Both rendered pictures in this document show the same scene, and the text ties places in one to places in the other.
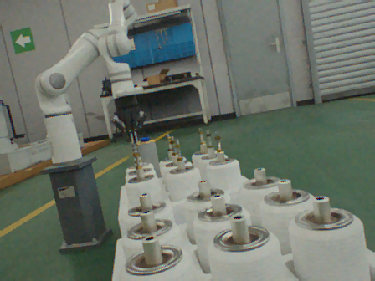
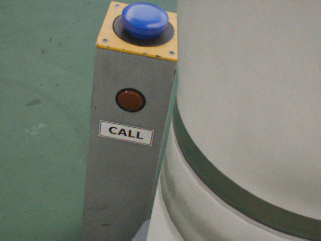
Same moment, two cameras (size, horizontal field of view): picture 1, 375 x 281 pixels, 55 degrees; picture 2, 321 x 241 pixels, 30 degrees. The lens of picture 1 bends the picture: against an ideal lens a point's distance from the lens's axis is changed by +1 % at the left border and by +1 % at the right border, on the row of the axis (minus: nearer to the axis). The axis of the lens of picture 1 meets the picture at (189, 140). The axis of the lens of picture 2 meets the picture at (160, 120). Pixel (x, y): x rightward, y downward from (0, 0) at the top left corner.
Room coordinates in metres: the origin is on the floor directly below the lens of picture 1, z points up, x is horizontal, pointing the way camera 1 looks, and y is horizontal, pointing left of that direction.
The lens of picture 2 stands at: (1.29, 0.60, 0.60)
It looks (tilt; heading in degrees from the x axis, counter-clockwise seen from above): 42 degrees down; 279
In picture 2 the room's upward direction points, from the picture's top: 11 degrees clockwise
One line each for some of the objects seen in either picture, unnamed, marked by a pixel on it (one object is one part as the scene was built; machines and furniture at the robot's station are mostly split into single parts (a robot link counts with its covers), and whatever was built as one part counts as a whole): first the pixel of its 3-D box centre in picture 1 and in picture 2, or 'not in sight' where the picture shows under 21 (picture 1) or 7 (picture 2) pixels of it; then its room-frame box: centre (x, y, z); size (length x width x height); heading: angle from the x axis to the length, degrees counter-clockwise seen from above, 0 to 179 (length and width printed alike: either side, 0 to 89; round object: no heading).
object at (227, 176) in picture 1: (227, 191); not in sight; (1.01, -0.08, 0.16); 0.10 x 0.10 x 0.18
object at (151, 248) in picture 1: (152, 250); not in sight; (0.44, 0.07, 0.26); 0.02 x 0.02 x 0.03
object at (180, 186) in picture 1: (187, 201); not in sight; (0.99, 0.03, 0.16); 0.10 x 0.10 x 0.18
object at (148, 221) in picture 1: (148, 222); not in sight; (0.55, 0.09, 0.26); 0.02 x 0.02 x 0.03
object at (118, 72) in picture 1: (114, 58); not in sight; (1.21, 0.20, 0.62); 0.09 x 0.07 x 0.15; 86
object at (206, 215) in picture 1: (219, 212); not in sight; (0.57, -0.03, 0.25); 0.08 x 0.08 x 0.01
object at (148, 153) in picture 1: (152, 180); (125, 156); (1.38, 0.17, 0.16); 0.07 x 0.07 x 0.31; 9
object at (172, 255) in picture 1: (154, 260); not in sight; (0.44, 0.07, 0.25); 0.08 x 0.08 x 0.01
